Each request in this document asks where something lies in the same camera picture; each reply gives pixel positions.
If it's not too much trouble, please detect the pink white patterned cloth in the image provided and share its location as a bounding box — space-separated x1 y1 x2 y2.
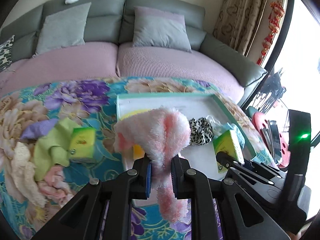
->
37 165 74 207

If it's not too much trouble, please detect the cream lace cloth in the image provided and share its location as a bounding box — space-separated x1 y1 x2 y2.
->
11 142 47 207

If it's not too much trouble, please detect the green tissue pack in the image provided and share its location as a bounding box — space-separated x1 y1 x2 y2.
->
68 127 95 163
213 130 245 164

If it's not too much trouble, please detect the fluffy pink towel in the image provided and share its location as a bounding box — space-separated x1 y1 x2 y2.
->
113 108 190 223

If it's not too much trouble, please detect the smartphone on stand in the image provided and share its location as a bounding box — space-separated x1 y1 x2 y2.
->
260 120 283 165

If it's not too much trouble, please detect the teal edged white tray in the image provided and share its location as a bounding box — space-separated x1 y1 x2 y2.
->
116 92 257 207

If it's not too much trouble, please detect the light green cloth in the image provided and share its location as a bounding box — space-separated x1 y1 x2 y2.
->
33 118 81 181

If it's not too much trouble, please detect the red plastic stool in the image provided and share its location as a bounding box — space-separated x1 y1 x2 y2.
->
252 112 291 170

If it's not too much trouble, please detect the floral blue tablecloth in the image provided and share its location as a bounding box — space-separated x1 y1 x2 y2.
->
1 77 273 239

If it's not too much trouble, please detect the yellow green sponge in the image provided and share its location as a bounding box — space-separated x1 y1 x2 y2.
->
120 109 152 160

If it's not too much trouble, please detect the light blue face mask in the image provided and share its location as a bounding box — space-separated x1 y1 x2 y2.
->
206 115 245 149

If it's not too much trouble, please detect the leopard print scrunchie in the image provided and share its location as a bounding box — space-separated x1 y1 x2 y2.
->
189 118 214 146

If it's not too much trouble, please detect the purple wipes packet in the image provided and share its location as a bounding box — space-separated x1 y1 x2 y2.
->
20 118 58 140

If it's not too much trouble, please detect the black drying rack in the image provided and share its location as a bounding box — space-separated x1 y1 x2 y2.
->
250 68 286 114

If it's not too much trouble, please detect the pink sofa seat cover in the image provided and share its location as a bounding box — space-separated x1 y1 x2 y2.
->
1 42 244 103

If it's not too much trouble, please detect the brown patterned curtain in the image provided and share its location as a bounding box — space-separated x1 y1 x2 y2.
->
213 0 267 56

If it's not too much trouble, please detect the red hanging ornament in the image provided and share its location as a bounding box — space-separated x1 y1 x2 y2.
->
257 0 285 66

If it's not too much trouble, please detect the leopard spot white cushion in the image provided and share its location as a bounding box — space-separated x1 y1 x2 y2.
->
0 35 15 72

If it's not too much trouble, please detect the plain grey cushion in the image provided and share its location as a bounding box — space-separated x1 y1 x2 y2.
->
34 3 91 57

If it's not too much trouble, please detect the grey sofa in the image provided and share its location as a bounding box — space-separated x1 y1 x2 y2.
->
1 0 266 92

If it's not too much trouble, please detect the grey pink cushion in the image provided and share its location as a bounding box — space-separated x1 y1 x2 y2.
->
132 7 191 52

